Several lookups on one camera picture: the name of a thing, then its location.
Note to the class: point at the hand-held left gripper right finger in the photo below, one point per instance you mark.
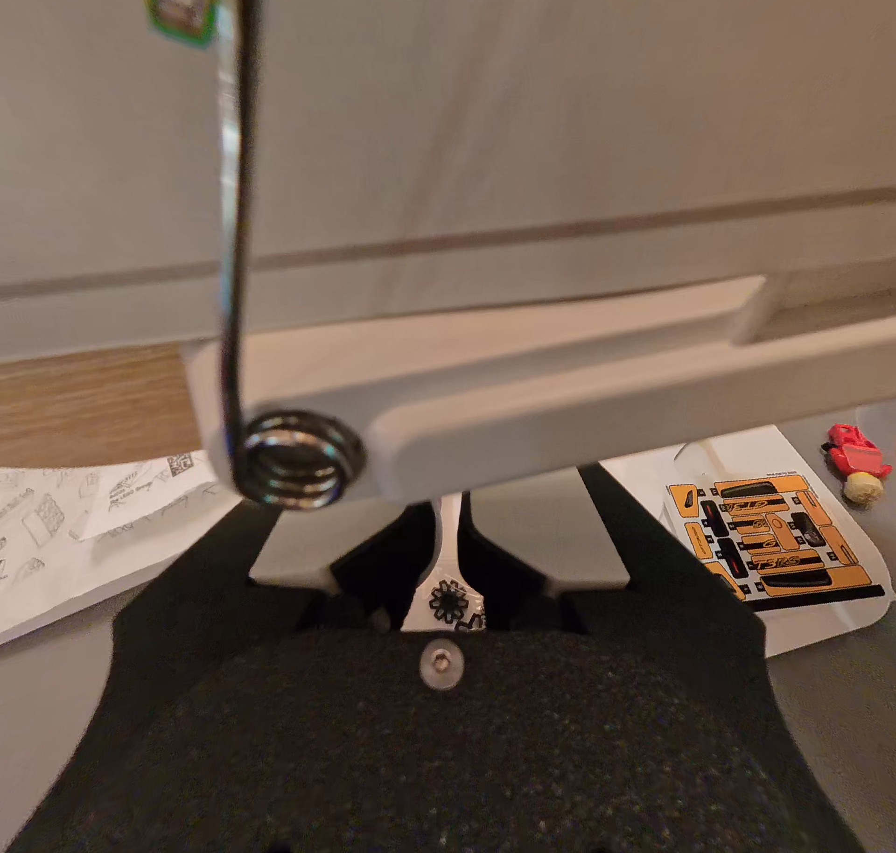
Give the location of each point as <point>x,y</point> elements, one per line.
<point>560,545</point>

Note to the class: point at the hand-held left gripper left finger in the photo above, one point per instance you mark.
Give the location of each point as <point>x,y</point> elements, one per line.
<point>294,552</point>

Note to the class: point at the white book stand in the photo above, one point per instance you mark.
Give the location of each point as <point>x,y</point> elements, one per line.
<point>560,412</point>

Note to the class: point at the grey instruction booklet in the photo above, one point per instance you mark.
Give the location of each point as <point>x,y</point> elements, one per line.
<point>490,97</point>

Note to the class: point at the grey desk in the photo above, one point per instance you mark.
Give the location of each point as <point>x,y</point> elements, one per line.
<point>840,727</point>

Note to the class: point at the clear bag of black gears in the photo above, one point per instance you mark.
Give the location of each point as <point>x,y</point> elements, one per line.
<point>448,597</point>

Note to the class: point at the orange sticker sheet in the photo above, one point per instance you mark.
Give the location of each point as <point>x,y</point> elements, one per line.
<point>770,538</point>

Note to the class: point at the white printed paper bag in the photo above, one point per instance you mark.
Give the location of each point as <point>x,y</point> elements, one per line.
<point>70,552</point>

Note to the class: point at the open instruction booklet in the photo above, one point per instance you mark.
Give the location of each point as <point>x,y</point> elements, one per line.
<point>84,405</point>

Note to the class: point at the red minifigure torso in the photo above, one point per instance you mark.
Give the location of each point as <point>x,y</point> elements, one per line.
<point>857,454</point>

